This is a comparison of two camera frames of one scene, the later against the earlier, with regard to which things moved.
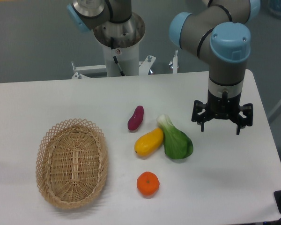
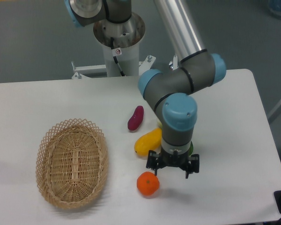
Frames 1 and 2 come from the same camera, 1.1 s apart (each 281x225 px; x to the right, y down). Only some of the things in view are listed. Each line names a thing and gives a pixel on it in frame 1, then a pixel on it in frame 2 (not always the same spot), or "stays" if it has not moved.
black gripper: (224, 108) → (166, 159)
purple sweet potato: (136, 120) stays
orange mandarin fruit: (148, 183) stays
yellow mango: (148, 142) stays
